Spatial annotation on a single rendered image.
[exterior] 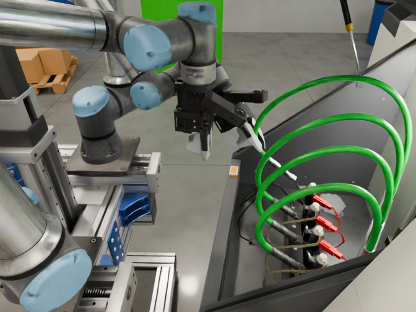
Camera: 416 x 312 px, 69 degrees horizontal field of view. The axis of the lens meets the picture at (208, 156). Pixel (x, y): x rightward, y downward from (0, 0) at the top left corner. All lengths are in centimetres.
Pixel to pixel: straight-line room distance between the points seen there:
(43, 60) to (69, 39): 422
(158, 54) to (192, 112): 19
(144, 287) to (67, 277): 118
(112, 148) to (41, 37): 60
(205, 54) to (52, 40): 27
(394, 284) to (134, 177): 86
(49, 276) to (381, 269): 50
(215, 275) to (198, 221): 142
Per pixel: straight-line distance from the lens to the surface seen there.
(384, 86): 79
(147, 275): 178
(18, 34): 57
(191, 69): 65
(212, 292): 84
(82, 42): 61
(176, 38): 57
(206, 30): 62
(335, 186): 59
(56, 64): 480
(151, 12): 395
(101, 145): 109
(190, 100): 70
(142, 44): 54
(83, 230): 103
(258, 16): 729
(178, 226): 224
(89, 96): 105
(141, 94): 81
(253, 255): 106
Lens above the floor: 167
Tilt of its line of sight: 35 degrees down
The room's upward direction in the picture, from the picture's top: straight up
